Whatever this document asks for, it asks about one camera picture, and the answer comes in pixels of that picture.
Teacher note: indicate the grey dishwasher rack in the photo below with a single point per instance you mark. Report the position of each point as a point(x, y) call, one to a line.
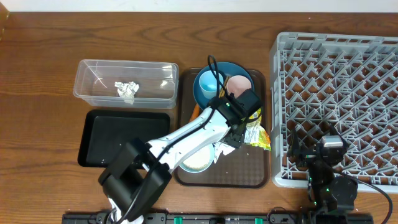
point(345, 81)

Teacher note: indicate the light blue rice bowl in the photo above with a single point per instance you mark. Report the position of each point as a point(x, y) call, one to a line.
point(200, 161)

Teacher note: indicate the dark blue plate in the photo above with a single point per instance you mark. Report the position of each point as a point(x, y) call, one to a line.
point(228, 69)

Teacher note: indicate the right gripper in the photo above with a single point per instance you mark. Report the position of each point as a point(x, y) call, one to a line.
point(295, 149)

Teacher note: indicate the brown serving tray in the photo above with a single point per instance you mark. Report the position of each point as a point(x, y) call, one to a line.
point(246, 167)

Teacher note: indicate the yellow green snack wrapper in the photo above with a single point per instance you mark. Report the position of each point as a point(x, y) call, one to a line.
point(255, 135)

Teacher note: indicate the black plastic tray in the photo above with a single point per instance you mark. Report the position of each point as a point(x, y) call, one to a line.
point(106, 131)

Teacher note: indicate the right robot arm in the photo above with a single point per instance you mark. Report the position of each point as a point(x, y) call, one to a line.
point(333, 196)

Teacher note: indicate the pink cup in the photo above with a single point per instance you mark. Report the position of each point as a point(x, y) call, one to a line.
point(237, 84)

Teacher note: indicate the orange carrot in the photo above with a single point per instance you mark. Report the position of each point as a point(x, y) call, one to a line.
point(195, 113)

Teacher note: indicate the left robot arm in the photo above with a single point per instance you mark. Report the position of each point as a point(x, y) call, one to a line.
point(137, 176)

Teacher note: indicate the white napkin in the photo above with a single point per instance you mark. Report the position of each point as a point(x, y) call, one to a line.
point(221, 148)

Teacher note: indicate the clear plastic bin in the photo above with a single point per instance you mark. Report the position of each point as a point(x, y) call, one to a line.
point(158, 83)

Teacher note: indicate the light blue cup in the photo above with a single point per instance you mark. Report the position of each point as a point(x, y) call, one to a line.
point(207, 83)

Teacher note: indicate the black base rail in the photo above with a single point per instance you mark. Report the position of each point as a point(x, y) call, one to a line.
point(162, 218)

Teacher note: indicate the right wooden chopstick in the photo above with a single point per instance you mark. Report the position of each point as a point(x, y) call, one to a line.
point(226, 82)

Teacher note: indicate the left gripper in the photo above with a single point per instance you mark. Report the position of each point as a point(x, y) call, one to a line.
point(239, 137)

